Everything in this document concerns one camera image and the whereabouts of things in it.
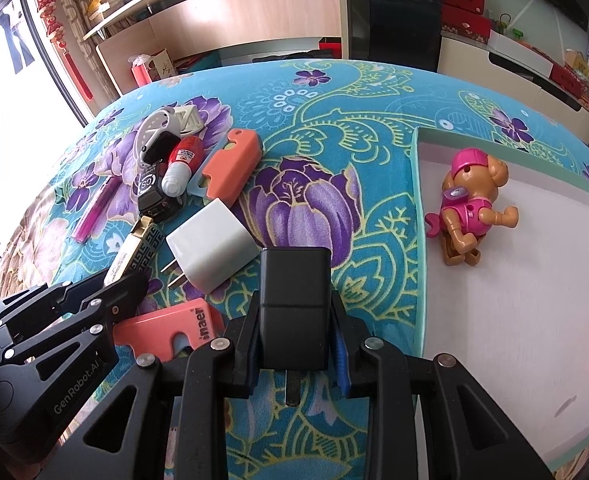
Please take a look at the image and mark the red hanging knot ornament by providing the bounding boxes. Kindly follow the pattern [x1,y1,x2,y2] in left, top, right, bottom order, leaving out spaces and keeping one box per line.
[30,0,95,101]

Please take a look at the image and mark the white box with teal rim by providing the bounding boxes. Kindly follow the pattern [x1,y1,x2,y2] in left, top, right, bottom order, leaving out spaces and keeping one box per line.
[409,127,589,471]

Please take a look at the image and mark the gold patterned lighter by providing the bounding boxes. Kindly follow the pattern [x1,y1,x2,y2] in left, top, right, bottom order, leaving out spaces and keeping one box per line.
[103,216,162,286]

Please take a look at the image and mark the pink toy dog figure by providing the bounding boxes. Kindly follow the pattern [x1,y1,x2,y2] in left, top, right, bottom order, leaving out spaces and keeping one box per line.
[424,147,521,267]

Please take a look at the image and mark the floral teal blanket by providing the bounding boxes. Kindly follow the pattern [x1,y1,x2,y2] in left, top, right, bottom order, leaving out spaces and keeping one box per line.
[0,57,589,480]

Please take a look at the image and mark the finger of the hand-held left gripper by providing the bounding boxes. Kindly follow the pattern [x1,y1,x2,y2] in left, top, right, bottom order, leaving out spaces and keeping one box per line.
[0,305,126,377]
[0,272,148,333]

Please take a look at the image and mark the yellow box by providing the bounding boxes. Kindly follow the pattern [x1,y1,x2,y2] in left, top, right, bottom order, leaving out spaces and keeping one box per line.
[564,50,589,78]

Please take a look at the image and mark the blue and orange small blocks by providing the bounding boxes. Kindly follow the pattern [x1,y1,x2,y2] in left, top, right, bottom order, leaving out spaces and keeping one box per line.
[187,127,264,208]

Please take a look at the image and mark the small red box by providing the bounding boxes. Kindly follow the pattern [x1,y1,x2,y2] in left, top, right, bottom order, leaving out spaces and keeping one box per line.
[319,36,345,58]

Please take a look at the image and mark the white television stand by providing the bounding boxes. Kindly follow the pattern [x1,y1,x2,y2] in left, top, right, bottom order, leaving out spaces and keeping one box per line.
[437,30,589,151]

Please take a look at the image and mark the black car key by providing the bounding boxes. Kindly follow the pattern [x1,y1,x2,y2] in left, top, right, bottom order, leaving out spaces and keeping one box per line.
[137,162,185,223]

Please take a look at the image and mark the red gift boxes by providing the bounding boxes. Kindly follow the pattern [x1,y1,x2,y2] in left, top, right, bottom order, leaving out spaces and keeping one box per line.
[441,5,492,43]

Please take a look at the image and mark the wooden desk with shelf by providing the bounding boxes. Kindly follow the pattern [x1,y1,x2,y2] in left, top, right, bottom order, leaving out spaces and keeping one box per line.
[82,0,352,96]

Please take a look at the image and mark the black cabinet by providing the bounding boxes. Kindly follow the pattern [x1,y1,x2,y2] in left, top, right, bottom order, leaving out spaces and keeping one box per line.
[367,0,445,73]

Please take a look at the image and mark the white charger plug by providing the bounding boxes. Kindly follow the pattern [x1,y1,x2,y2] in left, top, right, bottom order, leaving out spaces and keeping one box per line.
[162,197,259,295]

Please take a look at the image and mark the red paper bag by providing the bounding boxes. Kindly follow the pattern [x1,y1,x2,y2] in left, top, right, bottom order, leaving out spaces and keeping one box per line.
[130,56,153,87]

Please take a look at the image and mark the black charger plug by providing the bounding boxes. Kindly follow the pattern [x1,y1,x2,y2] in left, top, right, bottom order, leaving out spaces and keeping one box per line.
[259,247,333,406]

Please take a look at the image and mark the hanging dark clothes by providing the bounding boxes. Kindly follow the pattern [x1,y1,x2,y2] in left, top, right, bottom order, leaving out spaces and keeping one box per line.
[0,25,38,76]

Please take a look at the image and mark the white smartwatch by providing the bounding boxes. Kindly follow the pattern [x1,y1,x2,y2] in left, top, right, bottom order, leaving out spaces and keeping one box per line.
[133,106,185,168]

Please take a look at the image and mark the red and white bottle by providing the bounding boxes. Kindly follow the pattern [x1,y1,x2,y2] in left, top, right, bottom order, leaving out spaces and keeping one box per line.
[162,135,204,198]

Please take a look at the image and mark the pink pen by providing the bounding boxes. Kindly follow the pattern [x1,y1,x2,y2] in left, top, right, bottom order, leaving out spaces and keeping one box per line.
[72,177,120,243]

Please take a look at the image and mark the red flat box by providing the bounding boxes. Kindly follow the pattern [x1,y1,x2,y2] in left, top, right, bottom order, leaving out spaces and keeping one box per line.
[549,62,589,100]

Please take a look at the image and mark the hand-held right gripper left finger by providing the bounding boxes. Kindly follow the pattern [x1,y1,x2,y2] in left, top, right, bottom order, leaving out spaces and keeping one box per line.
[39,302,265,480]

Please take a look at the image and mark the white flat box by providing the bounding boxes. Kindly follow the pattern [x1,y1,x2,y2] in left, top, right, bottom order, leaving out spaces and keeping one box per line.
[489,30,567,68]

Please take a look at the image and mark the coral plastic case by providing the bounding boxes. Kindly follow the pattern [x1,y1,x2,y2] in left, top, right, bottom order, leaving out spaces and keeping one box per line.
[113,297,225,362]

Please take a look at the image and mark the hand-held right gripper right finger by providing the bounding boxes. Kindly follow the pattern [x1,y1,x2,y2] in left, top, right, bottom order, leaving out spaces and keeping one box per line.
[327,294,550,480]

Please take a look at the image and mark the patterned curtain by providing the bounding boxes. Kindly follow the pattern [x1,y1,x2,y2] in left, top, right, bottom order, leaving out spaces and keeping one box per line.
[39,0,125,106]

